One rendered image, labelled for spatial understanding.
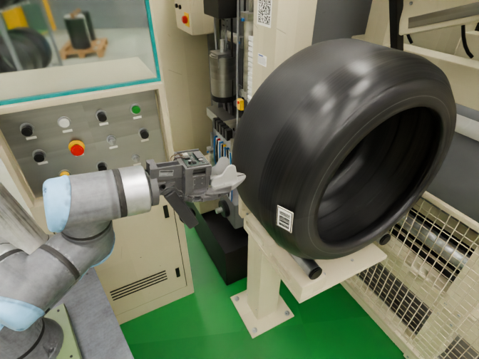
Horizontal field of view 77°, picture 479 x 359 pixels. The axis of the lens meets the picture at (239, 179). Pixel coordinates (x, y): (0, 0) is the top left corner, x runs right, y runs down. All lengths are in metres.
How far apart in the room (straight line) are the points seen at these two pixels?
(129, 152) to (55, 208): 0.77
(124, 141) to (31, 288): 0.76
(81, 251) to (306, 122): 0.49
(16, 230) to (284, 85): 0.81
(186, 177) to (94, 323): 0.82
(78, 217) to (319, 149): 0.44
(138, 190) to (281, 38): 0.58
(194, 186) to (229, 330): 1.32
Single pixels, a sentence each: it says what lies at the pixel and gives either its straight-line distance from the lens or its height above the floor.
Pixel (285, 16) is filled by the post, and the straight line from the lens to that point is 0.92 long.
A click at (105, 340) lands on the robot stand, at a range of 1.23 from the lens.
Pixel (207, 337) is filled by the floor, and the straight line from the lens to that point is 1.83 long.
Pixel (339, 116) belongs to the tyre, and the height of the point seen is 1.39.
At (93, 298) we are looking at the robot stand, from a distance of 1.33.
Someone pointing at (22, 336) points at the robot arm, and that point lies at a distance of 1.12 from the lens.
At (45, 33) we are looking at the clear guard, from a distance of 1.12.
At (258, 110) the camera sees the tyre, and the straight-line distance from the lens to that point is 0.72.
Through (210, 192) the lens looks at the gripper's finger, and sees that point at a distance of 0.61.
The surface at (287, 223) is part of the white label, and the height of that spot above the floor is 1.16.
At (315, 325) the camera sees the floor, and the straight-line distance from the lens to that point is 1.89.
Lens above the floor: 1.63
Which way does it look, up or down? 36 degrees down
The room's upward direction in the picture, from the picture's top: straight up
